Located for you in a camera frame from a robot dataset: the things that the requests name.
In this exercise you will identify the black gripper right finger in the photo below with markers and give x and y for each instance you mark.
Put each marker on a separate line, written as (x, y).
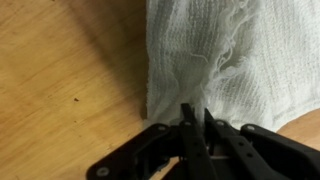
(266, 156)

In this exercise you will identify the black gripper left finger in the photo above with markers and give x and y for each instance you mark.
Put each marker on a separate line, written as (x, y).
(160, 153)

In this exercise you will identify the white woven towel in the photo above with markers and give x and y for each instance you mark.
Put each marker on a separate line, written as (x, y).
(266, 66)

